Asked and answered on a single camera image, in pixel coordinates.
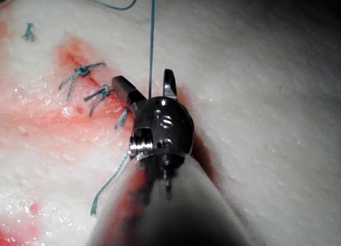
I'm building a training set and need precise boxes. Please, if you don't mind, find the right arm needle driver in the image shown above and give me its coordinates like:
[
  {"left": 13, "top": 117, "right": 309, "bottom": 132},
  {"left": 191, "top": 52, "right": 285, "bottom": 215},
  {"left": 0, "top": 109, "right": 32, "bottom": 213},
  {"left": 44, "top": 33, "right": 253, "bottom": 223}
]
[{"left": 129, "top": 95, "right": 194, "bottom": 162}]

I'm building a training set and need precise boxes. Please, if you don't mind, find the right arm needle driver jaw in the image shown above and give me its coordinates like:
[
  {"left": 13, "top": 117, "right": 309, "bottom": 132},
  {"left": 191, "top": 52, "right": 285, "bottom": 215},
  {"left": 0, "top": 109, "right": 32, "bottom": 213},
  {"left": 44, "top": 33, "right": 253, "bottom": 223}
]
[
  {"left": 111, "top": 75, "right": 148, "bottom": 106},
  {"left": 163, "top": 68, "right": 178, "bottom": 101}
]

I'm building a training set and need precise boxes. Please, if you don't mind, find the blue thread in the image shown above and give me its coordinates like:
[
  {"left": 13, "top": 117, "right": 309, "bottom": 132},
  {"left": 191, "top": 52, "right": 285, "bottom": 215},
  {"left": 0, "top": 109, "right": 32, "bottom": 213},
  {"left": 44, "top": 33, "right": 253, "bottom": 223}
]
[{"left": 42, "top": 0, "right": 157, "bottom": 216}]

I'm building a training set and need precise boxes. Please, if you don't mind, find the blue stitching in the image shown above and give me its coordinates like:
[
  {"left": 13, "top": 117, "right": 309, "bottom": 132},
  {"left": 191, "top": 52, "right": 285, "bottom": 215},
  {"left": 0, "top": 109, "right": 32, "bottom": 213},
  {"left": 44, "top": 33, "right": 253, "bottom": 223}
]
[
  {"left": 21, "top": 22, "right": 38, "bottom": 43},
  {"left": 58, "top": 61, "right": 131, "bottom": 130}
]

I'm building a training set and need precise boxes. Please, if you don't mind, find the tissue pad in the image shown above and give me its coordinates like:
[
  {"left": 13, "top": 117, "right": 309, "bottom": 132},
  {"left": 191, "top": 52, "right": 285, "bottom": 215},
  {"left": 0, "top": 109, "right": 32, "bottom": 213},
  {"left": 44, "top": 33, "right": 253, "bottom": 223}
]
[{"left": 0, "top": 0, "right": 341, "bottom": 246}]

